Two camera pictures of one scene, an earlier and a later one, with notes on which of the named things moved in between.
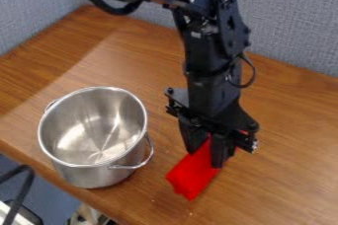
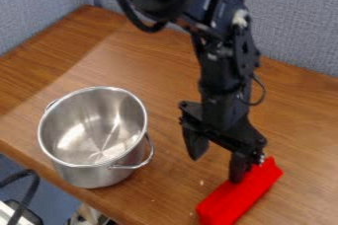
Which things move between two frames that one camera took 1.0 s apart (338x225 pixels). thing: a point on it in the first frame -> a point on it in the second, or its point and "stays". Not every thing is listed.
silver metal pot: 92,135 stays
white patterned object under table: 87,215 stays
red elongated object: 194,171 -> 227,204
